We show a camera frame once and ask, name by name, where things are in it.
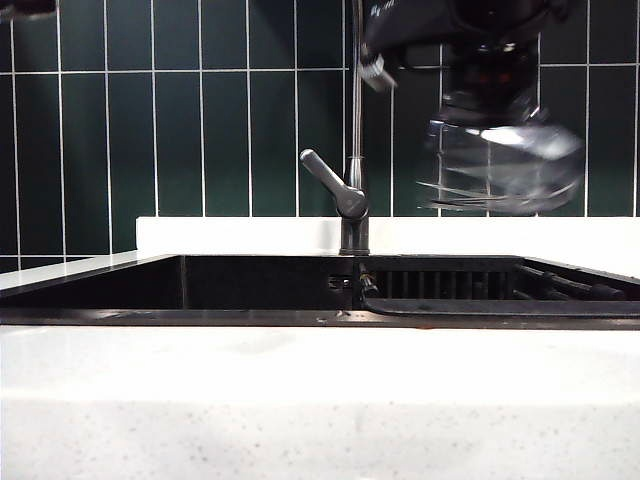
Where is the black sink drying rack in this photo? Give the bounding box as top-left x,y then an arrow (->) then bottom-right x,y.
360,255 -> 640,319

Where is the clear faceted glass mug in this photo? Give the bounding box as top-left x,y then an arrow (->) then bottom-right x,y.
415,29 -> 587,217

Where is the black kitchen sink basin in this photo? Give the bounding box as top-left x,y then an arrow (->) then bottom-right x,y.
0,252 -> 640,331

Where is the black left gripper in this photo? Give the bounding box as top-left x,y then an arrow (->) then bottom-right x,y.
0,0 -> 57,24

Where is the steel faucet lever handle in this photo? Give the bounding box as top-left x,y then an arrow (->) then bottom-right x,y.
298,148 -> 369,220

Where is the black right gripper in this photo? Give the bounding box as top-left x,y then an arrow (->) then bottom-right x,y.
359,0 -> 577,115

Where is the grey metal faucet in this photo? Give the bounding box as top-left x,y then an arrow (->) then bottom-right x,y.
339,0 -> 371,256

